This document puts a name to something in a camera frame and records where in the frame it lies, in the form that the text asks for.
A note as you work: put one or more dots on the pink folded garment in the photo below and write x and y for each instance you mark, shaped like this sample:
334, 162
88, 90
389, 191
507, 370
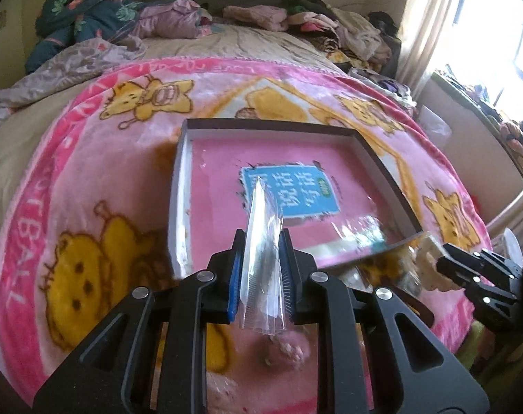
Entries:
267, 17

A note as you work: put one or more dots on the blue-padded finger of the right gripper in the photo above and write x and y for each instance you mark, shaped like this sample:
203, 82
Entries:
454, 255

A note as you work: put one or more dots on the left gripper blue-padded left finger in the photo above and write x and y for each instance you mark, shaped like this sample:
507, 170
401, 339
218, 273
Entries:
236, 261

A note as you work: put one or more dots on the white plastic bag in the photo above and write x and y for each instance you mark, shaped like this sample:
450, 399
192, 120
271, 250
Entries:
434, 127

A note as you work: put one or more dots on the pile of mixed clothes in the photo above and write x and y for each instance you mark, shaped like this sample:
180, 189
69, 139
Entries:
364, 47

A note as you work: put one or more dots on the lilac crumpled blanket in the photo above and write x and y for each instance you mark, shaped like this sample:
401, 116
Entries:
81, 62

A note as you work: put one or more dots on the cream window curtain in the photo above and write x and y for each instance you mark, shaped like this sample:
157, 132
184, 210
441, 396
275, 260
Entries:
424, 26

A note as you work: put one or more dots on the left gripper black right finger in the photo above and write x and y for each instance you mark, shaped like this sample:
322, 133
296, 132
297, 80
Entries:
288, 266

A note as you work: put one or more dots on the dark floral quilt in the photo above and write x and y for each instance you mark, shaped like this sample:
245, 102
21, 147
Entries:
63, 23

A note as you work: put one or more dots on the pink cartoon bear blanket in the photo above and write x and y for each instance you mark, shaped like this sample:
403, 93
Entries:
89, 219

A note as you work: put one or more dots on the clear plastic bag of hairpins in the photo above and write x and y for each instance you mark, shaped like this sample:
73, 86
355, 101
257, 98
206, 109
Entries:
262, 299

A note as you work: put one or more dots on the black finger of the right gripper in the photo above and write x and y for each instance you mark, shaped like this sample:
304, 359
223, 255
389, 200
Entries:
457, 275

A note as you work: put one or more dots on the cream white comb clip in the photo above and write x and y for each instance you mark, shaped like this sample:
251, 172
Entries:
425, 256

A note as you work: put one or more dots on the shallow cardboard box tray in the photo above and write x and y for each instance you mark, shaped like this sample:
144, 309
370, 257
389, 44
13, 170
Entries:
179, 243

